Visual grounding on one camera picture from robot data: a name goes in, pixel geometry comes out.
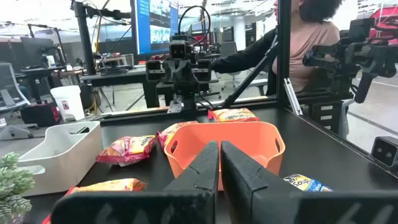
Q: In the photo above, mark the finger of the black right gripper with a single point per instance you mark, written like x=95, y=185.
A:
x=175, y=82
x=185, y=82

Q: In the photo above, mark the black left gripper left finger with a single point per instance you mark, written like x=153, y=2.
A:
x=192, y=186

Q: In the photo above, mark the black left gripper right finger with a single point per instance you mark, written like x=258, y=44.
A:
x=248, y=193

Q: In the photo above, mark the pink Maruchan noodle pack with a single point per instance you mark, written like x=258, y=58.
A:
x=169, y=132
x=124, y=149

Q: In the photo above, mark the orange Maruchan noodle pack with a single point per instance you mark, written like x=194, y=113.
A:
x=109, y=185
x=233, y=115

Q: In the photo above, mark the blue Maruchan noodle pack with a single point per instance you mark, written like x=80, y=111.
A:
x=306, y=183

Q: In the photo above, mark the background black robot arm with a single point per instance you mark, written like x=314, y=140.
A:
x=351, y=56

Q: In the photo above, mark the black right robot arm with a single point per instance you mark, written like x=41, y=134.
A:
x=189, y=99

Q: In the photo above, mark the black desk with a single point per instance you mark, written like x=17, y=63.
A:
x=118, y=77

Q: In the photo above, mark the computer monitor blue screen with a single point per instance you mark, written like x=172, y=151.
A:
x=155, y=28

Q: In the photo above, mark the grey office chair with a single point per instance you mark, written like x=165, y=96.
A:
x=228, y=62
x=9, y=90

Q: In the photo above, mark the orange plastic bin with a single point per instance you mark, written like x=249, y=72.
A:
x=248, y=137

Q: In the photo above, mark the black table mat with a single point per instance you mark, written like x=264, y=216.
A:
x=311, y=146

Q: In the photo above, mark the black stand pole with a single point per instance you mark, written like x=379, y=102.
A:
x=84, y=37

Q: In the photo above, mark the white plastic bucket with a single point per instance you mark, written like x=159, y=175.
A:
x=66, y=102

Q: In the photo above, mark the grey drawer cabinet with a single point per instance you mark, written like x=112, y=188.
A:
x=326, y=116

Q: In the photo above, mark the black computer monitor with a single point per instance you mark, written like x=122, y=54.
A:
x=37, y=51

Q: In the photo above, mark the red and black bag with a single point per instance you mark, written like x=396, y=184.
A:
x=40, y=114

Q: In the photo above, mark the white plastic bin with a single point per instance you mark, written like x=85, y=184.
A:
x=71, y=161

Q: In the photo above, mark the person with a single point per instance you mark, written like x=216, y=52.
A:
x=311, y=46

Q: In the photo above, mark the green artificial succulent plant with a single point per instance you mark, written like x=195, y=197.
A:
x=14, y=183

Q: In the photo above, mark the silver metal bracket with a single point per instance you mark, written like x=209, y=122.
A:
x=174, y=105

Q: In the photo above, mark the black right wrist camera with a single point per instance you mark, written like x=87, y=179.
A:
x=178, y=49

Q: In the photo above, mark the black metal rig frame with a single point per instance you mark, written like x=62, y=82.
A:
x=283, y=46

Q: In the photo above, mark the black table-level camera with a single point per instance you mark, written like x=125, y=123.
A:
x=385, y=152

